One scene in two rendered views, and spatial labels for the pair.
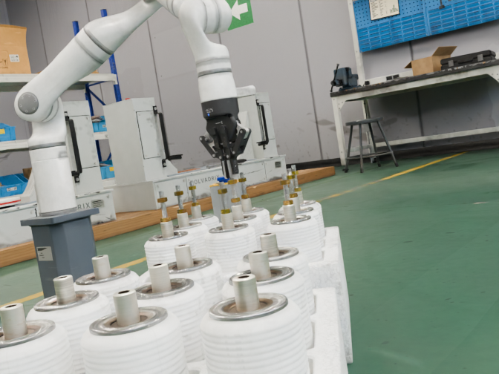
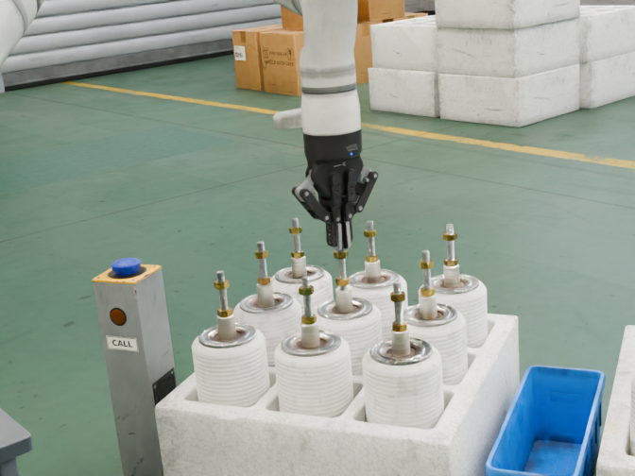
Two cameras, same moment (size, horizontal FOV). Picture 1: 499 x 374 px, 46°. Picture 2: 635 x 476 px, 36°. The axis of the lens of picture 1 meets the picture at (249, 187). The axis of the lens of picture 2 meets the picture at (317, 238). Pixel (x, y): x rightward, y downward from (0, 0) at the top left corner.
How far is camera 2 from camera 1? 1.58 m
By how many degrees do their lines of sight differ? 75
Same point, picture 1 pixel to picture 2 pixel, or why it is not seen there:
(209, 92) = (355, 118)
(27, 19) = not seen: outside the picture
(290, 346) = not seen: outside the picture
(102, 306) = not seen: outside the picture
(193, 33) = (347, 24)
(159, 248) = (437, 367)
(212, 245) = (454, 340)
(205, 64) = (350, 74)
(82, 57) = (16, 32)
